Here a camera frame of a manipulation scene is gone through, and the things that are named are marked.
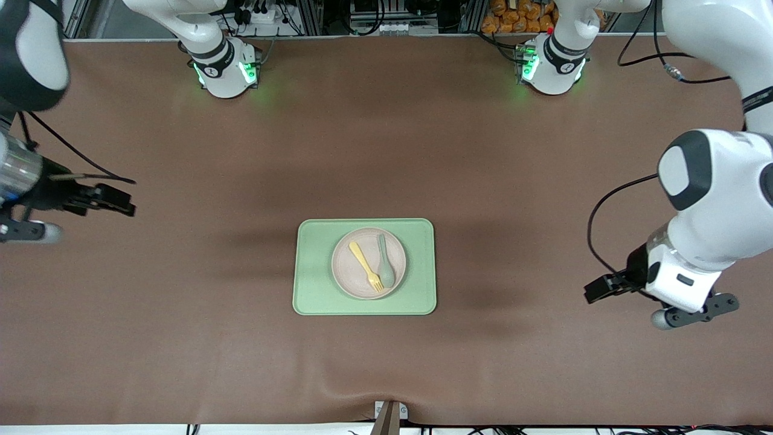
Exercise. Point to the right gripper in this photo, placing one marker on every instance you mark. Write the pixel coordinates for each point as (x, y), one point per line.
(53, 194)

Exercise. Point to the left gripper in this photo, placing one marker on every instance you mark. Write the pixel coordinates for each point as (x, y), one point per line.
(634, 269)

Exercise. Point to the yellow plastic fork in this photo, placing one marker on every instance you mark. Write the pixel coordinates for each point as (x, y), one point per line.
(364, 266)

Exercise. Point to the beige round plate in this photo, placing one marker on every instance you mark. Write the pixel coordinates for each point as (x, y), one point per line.
(356, 278)

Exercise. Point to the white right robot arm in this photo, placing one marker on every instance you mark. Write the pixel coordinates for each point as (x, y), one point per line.
(223, 72)

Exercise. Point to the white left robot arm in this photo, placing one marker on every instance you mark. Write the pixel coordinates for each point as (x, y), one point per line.
(724, 181)

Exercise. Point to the light green rectangular tray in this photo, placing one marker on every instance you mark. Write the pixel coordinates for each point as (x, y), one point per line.
(314, 266)

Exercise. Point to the pale green plastic spoon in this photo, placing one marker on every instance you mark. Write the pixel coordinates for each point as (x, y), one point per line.
(386, 272)

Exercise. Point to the white power strip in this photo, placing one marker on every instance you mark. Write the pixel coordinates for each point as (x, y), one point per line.
(266, 13)

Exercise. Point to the orange packaged goods pile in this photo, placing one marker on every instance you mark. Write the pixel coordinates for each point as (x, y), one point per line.
(507, 15)

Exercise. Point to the white terminal strip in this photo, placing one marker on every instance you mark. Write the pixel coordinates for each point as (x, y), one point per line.
(392, 28)

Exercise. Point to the aluminium frame strut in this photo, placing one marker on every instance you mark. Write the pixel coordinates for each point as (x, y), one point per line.
(75, 18)

